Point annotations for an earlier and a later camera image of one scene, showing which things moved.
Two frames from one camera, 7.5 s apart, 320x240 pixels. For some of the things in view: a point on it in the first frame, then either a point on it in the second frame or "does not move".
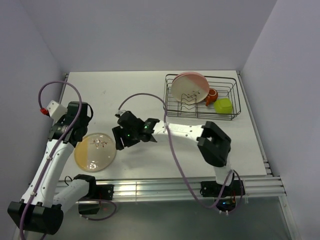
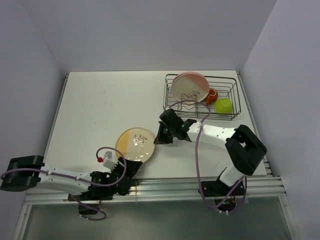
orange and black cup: x=212 y=96 does not move
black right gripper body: x=130 y=137 -> x=165 y=134
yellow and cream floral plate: x=95 y=152 -> x=135 y=143
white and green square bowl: x=223 y=105 does not move
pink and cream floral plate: x=190 y=88 does not move
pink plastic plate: x=190 y=72 does not move
